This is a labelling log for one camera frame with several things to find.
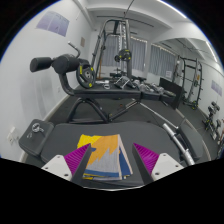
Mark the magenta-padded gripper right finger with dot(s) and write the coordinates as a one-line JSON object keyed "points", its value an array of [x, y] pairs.
{"points": [[148, 158]]}

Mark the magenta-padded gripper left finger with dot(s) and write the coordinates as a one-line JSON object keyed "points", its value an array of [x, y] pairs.
{"points": [[76, 160]]}

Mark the yellow blue patterned towel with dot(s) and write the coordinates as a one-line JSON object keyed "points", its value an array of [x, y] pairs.
{"points": [[106, 156]]}

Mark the black padded weight bench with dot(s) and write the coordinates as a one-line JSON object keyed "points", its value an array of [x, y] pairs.
{"points": [[150, 136]]}

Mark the silver barbell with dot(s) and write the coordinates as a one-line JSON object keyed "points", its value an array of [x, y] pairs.
{"points": [[180, 141]]}

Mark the white plug adapter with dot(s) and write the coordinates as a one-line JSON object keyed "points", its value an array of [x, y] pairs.
{"points": [[14, 131]]}

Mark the black box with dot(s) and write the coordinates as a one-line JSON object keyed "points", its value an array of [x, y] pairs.
{"points": [[171, 91]]}

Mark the black bench with leg rollers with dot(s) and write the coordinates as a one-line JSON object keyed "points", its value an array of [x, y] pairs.
{"points": [[106, 91]]}

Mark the black dumbbell stand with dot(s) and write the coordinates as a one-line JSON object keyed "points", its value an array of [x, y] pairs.
{"points": [[213, 118]]}

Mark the black yellow-marked weight plate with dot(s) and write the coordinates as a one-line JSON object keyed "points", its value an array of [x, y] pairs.
{"points": [[81, 71]]}

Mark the black power rack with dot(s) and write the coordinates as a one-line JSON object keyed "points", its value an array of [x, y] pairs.
{"points": [[196, 83]]}

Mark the wide grey window curtain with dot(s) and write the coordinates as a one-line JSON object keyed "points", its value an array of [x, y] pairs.
{"points": [[161, 61]]}

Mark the narrow grey window curtain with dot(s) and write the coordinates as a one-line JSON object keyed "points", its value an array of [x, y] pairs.
{"points": [[138, 55]]}

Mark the small black weight plate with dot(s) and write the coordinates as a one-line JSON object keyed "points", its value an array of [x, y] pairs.
{"points": [[124, 55]]}

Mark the long ceiling light strip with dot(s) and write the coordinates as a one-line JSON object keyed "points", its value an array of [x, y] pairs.
{"points": [[171, 8]]}

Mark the white wall socket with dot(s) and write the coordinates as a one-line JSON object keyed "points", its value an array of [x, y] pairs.
{"points": [[10, 138]]}

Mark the small purple wall poster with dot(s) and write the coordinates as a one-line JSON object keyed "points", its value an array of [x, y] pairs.
{"points": [[216, 88]]}

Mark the brown wall panel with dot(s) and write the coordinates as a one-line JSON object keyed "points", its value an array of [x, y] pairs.
{"points": [[83, 41]]}

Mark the large purple wall poster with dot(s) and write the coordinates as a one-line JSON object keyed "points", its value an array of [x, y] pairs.
{"points": [[53, 23]]}

